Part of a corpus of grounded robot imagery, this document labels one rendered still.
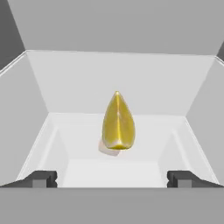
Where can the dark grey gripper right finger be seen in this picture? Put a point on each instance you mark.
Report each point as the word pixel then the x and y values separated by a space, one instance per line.
pixel 180 176

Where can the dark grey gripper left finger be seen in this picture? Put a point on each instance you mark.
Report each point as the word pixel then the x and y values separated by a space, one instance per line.
pixel 43 176

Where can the yellow lemon wedge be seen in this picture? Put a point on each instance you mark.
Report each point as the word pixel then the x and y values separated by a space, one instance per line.
pixel 118 122

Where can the white fridge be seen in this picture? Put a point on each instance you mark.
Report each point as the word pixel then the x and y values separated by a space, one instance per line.
pixel 73 78

